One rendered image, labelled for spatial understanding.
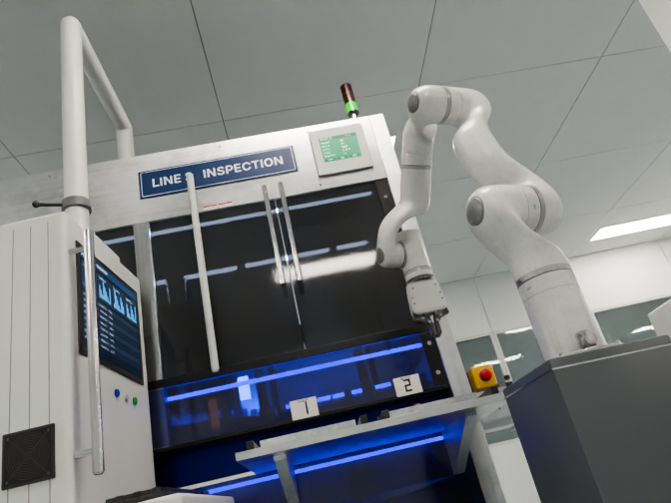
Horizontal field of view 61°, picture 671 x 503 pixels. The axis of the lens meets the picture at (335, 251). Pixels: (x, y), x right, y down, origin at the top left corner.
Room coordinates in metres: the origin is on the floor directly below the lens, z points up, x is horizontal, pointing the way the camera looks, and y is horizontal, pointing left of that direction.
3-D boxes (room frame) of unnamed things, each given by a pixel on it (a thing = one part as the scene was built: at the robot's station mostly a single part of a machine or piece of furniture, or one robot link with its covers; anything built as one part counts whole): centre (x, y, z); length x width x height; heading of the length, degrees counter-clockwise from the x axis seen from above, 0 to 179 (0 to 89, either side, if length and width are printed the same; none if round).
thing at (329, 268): (1.88, -0.04, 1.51); 0.43 x 0.01 x 0.59; 96
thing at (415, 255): (1.61, -0.22, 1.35); 0.09 x 0.08 x 0.13; 117
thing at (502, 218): (1.19, -0.40, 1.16); 0.19 x 0.12 x 0.24; 117
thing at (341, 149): (1.87, -0.11, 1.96); 0.21 x 0.01 x 0.21; 96
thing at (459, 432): (1.72, -0.22, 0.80); 0.34 x 0.03 x 0.13; 6
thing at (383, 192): (1.90, -0.23, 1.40); 0.05 x 0.01 x 0.80; 96
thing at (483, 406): (1.70, 0.03, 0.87); 0.70 x 0.48 x 0.02; 96
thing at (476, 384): (1.93, -0.37, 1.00); 0.08 x 0.07 x 0.07; 6
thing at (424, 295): (1.61, -0.22, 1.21); 0.10 x 0.07 x 0.11; 96
